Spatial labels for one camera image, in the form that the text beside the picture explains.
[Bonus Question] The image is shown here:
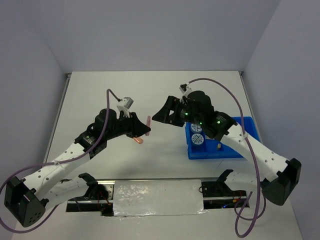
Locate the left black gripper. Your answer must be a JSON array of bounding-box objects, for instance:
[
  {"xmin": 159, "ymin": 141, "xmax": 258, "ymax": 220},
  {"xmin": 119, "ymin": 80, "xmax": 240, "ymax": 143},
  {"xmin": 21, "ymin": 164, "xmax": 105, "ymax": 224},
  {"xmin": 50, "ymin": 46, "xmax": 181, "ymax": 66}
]
[{"xmin": 104, "ymin": 111, "xmax": 151, "ymax": 141}]

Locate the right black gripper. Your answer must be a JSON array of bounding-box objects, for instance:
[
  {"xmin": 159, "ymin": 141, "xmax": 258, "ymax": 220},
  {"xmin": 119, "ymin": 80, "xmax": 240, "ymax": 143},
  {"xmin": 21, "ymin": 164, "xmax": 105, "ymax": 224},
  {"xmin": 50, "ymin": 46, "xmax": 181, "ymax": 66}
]
[{"xmin": 151, "ymin": 95, "xmax": 203, "ymax": 127}]

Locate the orange transparent case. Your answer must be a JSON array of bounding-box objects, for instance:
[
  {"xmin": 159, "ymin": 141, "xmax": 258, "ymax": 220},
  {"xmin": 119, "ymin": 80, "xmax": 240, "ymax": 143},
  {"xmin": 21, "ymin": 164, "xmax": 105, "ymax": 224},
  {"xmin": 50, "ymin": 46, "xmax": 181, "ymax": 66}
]
[{"xmin": 133, "ymin": 137, "xmax": 144, "ymax": 144}]

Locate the pink transparent case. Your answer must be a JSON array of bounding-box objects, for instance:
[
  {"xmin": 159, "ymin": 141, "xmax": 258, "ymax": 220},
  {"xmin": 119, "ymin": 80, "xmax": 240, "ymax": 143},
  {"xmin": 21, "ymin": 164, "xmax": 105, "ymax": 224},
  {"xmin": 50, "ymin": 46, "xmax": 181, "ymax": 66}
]
[{"xmin": 145, "ymin": 115, "xmax": 151, "ymax": 136}]

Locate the blue slime jar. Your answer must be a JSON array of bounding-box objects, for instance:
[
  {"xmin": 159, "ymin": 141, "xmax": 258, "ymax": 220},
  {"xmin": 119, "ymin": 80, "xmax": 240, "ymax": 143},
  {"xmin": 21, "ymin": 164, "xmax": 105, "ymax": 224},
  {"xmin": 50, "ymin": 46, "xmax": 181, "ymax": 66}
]
[
  {"xmin": 191, "ymin": 133, "xmax": 205, "ymax": 151},
  {"xmin": 190, "ymin": 123, "xmax": 203, "ymax": 134}
]

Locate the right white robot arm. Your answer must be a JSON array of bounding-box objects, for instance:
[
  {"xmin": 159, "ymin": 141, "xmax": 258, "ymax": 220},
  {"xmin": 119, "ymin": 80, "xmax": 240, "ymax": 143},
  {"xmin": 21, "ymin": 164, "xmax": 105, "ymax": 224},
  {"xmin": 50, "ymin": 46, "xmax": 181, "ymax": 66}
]
[{"xmin": 152, "ymin": 90, "xmax": 302, "ymax": 206}]

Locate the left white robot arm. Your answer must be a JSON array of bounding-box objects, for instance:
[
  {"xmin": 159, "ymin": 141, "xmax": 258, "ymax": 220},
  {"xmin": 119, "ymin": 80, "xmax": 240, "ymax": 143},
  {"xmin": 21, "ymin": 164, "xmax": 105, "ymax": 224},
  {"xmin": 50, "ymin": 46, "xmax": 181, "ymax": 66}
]
[{"xmin": 3, "ymin": 109, "xmax": 151, "ymax": 228}]

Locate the blue plastic divided bin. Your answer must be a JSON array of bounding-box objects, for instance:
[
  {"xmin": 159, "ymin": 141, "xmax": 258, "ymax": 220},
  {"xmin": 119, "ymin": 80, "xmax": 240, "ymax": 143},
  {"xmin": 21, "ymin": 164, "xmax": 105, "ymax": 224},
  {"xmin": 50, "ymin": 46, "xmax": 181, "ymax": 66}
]
[{"xmin": 185, "ymin": 116, "xmax": 260, "ymax": 160}]

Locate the silver foil sheet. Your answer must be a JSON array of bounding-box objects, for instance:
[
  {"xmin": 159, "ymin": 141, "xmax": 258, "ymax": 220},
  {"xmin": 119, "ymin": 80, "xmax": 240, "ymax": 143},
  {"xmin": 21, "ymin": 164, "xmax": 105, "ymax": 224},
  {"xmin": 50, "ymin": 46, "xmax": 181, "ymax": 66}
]
[{"xmin": 113, "ymin": 179, "xmax": 206, "ymax": 217}]

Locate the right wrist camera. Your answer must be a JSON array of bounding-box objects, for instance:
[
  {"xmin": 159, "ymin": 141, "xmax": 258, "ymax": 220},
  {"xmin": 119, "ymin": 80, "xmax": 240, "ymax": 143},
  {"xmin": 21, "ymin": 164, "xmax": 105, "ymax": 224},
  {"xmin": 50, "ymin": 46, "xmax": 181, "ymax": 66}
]
[{"xmin": 179, "ymin": 83, "xmax": 192, "ymax": 98}]

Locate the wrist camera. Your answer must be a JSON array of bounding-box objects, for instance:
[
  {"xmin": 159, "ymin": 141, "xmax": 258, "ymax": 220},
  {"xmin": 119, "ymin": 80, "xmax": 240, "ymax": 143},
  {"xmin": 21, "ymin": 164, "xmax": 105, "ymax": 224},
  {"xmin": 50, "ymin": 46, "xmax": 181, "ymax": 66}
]
[
  {"xmin": 116, "ymin": 97, "xmax": 134, "ymax": 118},
  {"xmin": 179, "ymin": 83, "xmax": 192, "ymax": 98}
]

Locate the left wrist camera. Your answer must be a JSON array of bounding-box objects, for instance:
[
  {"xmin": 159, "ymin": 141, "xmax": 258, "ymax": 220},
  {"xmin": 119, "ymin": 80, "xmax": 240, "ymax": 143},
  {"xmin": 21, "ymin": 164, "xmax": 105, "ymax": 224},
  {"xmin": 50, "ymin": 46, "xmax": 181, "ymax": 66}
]
[{"xmin": 116, "ymin": 97, "xmax": 134, "ymax": 118}]

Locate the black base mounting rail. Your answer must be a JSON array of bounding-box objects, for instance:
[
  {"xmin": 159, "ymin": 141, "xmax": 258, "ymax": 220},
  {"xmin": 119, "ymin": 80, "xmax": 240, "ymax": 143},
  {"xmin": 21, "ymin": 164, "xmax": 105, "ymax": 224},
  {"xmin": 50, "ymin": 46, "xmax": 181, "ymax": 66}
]
[{"xmin": 66, "ymin": 179, "xmax": 247, "ymax": 217}]

